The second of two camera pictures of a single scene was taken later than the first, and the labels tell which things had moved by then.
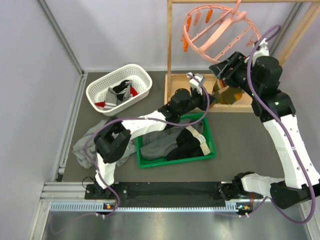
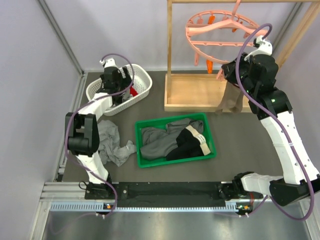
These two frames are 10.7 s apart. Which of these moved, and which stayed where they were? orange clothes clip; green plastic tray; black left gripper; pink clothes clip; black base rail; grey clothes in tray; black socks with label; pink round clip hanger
Moved: black left gripper; pink round clip hanger; pink clothes clip; orange clothes clip
Stayed: grey clothes in tray; black socks with label; green plastic tray; black base rail
